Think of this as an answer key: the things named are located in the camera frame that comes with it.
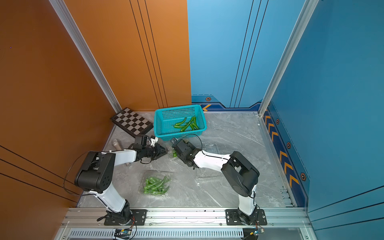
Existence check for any aluminium frame post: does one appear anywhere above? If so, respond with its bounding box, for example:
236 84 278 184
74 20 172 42
258 0 319 117
49 0 122 113

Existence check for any clear pepper container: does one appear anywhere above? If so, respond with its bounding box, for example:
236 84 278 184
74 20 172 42
194 168 223 182
168 147 178 159
139 171 172 197

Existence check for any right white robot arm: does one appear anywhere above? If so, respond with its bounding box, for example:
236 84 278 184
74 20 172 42
171 138 260 225

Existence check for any clear pepper container front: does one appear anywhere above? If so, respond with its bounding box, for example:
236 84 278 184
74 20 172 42
139 171 172 197

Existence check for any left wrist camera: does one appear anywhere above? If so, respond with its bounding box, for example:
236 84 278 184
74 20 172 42
150 136 159 147

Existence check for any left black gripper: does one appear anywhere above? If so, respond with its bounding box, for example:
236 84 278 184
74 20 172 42
142 143 170 161

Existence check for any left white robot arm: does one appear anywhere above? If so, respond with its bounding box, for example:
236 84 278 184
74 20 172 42
74 135 168 226

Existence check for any teal plastic basket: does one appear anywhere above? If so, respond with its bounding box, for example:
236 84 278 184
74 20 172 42
154 105 207 141

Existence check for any circuit board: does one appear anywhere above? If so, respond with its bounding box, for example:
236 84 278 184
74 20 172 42
113 229 132 240
250 228 265 236

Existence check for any black white checkerboard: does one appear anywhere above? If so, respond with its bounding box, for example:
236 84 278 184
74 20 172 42
111 108 154 138

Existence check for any right circuit board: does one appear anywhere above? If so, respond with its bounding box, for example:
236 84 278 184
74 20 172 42
250 228 265 236

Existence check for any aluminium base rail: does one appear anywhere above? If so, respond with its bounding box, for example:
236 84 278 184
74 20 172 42
55 207 317 240

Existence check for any green pepper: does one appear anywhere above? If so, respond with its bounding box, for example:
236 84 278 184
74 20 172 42
181 117 195 132
175 118 187 126
193 116 200 130

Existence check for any right aluminium frame post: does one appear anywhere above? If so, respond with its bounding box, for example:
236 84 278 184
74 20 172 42
258 0 319 117

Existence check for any left circuit board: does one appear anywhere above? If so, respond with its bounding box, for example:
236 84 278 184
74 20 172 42
113 229 132 240

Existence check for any left aluminium frame post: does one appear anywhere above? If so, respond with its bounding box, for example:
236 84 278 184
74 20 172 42
49 0 122 113

